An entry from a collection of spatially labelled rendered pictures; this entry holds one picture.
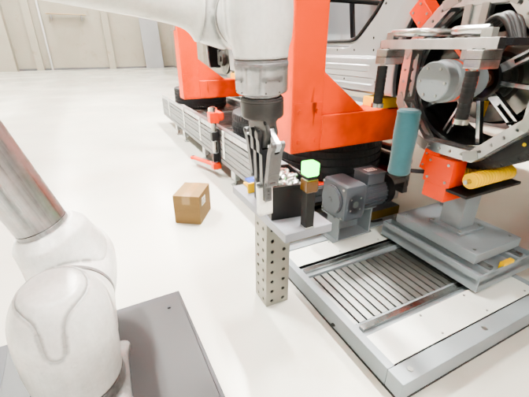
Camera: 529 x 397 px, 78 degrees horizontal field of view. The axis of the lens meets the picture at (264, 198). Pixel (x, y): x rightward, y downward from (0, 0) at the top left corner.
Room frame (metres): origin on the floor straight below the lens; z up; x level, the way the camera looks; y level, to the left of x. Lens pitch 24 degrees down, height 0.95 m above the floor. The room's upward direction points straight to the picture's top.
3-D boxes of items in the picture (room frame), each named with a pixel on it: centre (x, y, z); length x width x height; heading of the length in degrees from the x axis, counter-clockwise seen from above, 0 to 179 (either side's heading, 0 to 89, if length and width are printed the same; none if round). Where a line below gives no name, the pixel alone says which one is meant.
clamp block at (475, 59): (0.99, -0.61, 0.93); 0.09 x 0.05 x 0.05; 116
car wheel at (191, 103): (4.49, 0.84, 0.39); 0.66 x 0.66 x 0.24
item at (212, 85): (3.41, 0.40, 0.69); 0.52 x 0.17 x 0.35; 116
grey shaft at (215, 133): (2.56, 0.39, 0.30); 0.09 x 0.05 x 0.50; 26
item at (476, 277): (1.31, -0.87, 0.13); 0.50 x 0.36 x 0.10; 26
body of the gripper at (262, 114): (0.60, 0.00, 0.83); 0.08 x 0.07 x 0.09; 26
